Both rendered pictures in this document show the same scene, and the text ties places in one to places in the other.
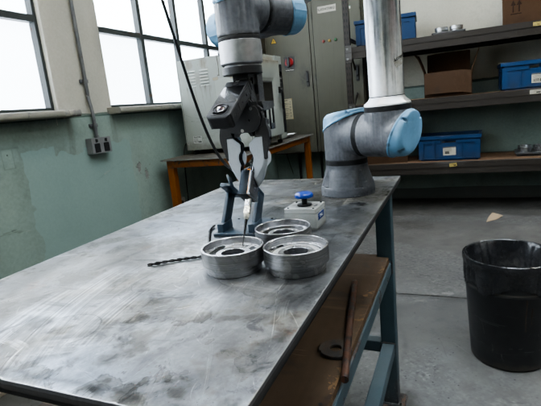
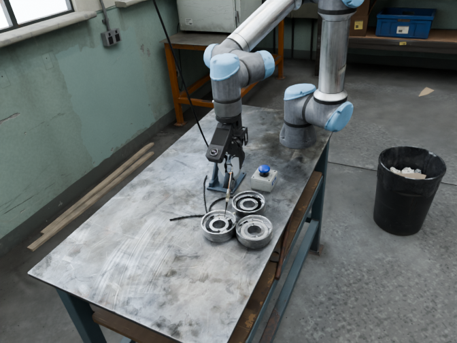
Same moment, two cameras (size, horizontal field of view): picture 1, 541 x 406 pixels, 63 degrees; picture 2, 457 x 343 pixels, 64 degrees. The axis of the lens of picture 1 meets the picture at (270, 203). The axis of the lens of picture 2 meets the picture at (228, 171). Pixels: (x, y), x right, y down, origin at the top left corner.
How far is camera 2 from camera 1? 0.51 m
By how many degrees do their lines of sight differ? 23
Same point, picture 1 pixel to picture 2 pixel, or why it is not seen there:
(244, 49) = (230, 110)
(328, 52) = not seen: outside the picture
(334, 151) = (290, 116)
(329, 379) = (268, 276)
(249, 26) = (234, 96)
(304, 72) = not seen: outside the picture
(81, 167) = (100, 57)
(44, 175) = (74, 69)
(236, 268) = (220, 239)
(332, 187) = (286, 139)
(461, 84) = not seen: outside the picture
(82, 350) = (147, 295)
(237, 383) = (221, 330)
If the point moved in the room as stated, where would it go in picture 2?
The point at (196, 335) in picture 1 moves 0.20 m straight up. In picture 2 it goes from (201, 292) to (191, 235)
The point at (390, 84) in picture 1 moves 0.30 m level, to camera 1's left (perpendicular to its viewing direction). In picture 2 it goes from (333, 86) to (244, 91)
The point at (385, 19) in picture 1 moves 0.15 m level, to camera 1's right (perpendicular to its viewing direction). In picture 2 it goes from (335, 41) to (385, 39)
